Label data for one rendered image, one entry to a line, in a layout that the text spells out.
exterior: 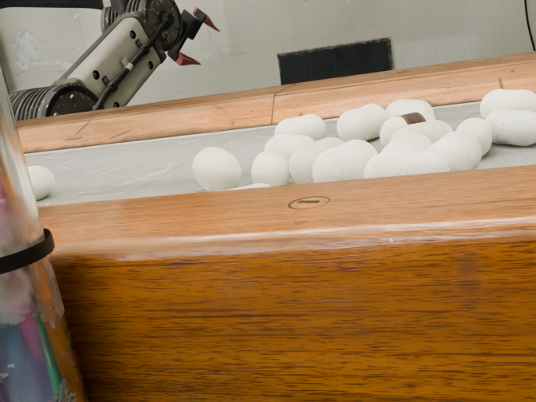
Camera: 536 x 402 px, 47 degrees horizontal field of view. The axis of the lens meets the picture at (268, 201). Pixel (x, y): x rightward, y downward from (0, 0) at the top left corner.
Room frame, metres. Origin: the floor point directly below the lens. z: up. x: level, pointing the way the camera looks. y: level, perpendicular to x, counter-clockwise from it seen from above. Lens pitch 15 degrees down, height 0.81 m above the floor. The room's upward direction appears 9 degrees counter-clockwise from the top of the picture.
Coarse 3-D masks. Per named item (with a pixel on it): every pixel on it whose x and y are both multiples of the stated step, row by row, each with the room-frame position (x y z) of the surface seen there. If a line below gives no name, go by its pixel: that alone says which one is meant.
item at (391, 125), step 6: (426, 114) 0.33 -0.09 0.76; (390, 120) 0.33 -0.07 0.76; (396, 120) 0.33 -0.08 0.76; (402, 120) 0.33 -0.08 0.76; (426, 120) 0.33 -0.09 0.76; (384, 126) 0.33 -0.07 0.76; (390, 126) 0.33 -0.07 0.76; (396, 126) 0.32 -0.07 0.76; (384, 132) 0.33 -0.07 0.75; (390, 132) 0.32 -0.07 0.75; (384, 138) 0.33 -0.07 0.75; (384, 144) 0.33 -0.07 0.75
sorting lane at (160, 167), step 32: (256, 128) 0.51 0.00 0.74; (32, 160) 0.54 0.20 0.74; (64, 160) 0.51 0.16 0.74; (96, 160) 0.48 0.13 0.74; (128, 160) 0.45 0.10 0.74; (160, 160) 0.43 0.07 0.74; (192, 160) 0.41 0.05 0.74; (512, 160) 0.27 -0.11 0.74; (64, 192) 0.37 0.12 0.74; (96, 192) 0.35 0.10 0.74; (128, 192) 0.34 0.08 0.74; (160, 192) 0.33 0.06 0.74; (192, 192) 0.31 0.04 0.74
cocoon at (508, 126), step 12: (492, 120) 0.31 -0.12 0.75; (504, 120) 0.30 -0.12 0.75; (516, 120) 0.29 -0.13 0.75; (528, 120) 0.29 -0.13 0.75; (492, 132) 0.31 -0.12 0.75; (504, 132) 0.30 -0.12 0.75; (516, 132) 0.29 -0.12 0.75; (528, 132) 0.29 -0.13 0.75; (516, 144) 0.30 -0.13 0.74; (528, 144) 0.29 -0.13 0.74
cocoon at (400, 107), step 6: (396, 102) 0.39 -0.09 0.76; (402, 102) 0.38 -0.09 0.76; (408, 102) 0.38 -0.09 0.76; (414, 102) 0.37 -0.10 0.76; (420, 102) 0.37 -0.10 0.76; (426, 102) 0.37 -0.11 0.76; (390, 108) 0.39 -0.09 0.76; (396, 108) 0.38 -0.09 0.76; (402, 108) 0.38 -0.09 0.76; (408, 108) 0.37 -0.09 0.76; (414, 108) 0.37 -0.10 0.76; (420, 108) 0.37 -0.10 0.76; (426, 108) 0.37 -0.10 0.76; (390, 114) 0.38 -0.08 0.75; (396, 114) 0.38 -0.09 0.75; (402, 114) 0.37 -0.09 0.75; (432, 114) 0.37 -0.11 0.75
